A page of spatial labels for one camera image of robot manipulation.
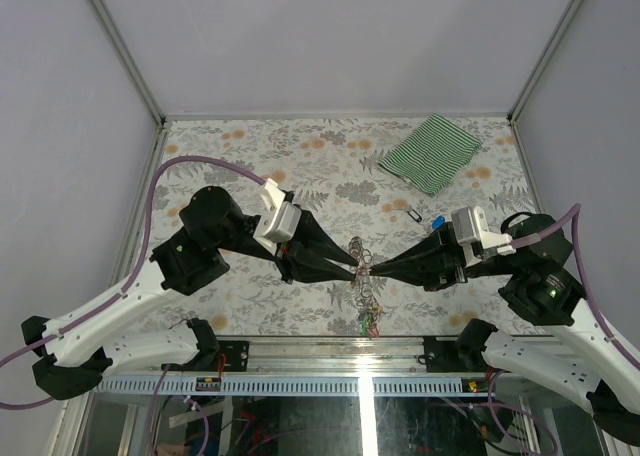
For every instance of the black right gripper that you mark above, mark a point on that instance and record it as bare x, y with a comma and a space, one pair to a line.
433, 262

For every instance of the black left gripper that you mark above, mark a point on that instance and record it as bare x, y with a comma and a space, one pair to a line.
306, 255

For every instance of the green key tag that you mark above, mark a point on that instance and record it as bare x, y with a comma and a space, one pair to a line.
367, 322

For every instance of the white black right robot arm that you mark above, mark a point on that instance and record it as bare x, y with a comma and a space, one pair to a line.
531, 250

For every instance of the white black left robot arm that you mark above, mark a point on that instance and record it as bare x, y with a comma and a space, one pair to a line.
78, 350

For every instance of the key with blue tag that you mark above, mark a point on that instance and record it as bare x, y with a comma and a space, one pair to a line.
439, 221

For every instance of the key with black tag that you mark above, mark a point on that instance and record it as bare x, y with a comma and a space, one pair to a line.
414, 215

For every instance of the floral tablecloth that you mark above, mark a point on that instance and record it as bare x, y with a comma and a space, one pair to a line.
332, 168

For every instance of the green white striped cloth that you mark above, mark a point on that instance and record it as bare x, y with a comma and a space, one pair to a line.
432, 155

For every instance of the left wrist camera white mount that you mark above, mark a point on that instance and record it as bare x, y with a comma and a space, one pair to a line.
279, 218

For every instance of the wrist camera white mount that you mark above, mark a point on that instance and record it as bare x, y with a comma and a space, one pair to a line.
279, 218
472, 234

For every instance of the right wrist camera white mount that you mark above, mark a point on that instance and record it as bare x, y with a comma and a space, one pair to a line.
472, 234

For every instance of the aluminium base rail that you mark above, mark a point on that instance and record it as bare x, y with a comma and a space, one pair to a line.
396, 366

